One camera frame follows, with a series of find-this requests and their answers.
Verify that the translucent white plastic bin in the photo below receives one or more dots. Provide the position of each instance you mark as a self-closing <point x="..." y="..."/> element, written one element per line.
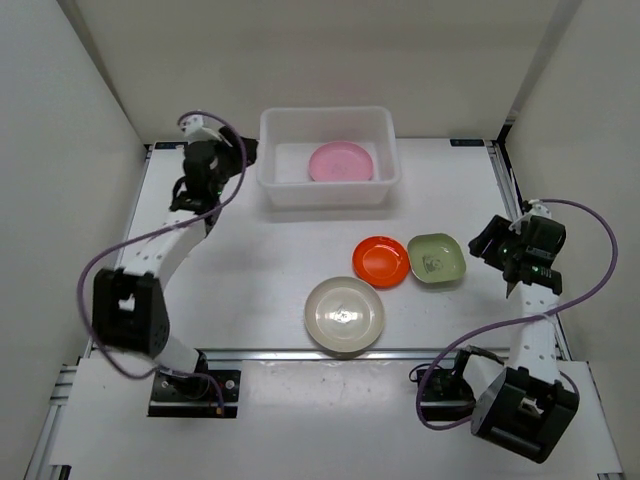
<point x="289" y="136"/>

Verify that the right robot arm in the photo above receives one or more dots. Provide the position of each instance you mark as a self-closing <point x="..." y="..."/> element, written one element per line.
<point x="525" y="408"/>

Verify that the green square panda dish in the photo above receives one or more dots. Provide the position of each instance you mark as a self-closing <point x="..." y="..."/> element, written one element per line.
<point x="436" y="259"/>

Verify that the pink round plate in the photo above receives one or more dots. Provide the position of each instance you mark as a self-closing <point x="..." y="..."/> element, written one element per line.
<point x="340" y="161"/>

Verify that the cream round bowl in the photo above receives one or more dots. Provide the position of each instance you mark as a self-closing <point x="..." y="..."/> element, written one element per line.
<point x="344" y="315"/>

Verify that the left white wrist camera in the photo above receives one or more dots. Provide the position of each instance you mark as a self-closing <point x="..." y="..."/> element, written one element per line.
<point x="195" y="128"/>

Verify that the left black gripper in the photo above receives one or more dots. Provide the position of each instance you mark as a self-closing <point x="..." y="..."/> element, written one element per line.
<point x="235" y="153"/>

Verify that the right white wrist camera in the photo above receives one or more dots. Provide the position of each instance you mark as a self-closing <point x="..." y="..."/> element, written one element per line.
<point x="531" y="208"/>

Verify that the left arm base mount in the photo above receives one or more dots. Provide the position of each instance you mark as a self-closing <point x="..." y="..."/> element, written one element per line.
<point x="214" y="397"/>

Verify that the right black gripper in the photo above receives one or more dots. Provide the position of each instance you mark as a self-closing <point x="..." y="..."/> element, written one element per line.
<point x="495" y="230"/>

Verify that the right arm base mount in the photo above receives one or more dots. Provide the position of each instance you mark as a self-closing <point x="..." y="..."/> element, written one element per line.
<point x="447" y="396"/>

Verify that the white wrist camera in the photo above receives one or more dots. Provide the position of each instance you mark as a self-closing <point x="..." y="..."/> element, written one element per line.
<point x="195" y="128"/>
<point x="531" y="208"/>

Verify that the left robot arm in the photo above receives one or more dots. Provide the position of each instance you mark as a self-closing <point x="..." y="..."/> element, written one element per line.
<point x="129" y="312"/>

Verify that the orange round plate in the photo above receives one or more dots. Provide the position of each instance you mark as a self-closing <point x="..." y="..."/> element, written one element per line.
<point x="381" y="261"/>

